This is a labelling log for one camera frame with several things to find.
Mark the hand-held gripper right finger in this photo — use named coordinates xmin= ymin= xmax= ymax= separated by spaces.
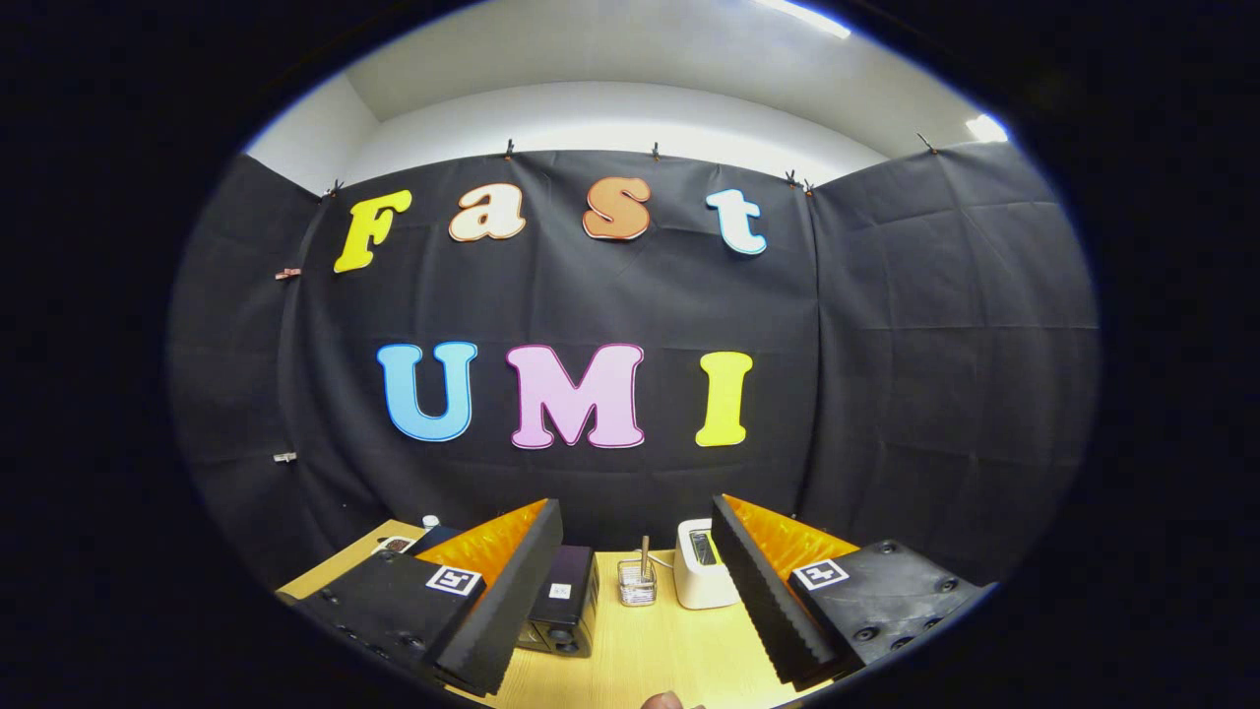
xmin=711 ymin=493 xmax=989 ymax=688

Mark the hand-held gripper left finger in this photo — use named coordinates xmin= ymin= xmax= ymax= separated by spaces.
xmin=293 ymin=498 xmax=565 ymax=697

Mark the black toaster oven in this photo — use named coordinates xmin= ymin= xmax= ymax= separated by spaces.
xmin=402 ymin=525 xmax=599 ymax=659

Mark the white toaster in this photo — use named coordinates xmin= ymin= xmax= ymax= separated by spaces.
xmin=675 ymin=518 xmax=741 ymax=611

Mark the clear glass holder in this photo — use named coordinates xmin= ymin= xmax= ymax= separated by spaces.
xmin=617 ymin=559 xmax=658 ymax=607

